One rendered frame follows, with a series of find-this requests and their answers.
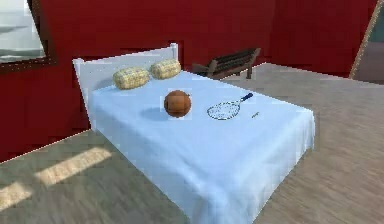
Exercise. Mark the dark framed window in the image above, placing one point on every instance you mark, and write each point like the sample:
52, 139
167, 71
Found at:
20, 31

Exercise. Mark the yellow patterned pillow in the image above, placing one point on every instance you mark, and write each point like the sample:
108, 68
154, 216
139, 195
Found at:
130, 77
165, 68

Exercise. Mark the dark brown wooden bench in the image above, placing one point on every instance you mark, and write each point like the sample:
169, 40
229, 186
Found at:
230, 63

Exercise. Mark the small dark pen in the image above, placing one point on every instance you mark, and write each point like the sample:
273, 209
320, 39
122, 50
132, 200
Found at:
255, 115

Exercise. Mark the white bed with blue sheet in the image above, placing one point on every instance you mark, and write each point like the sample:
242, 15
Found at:
213, 156

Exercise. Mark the brown basketball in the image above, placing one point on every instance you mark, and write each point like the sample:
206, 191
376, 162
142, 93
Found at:
177, 103

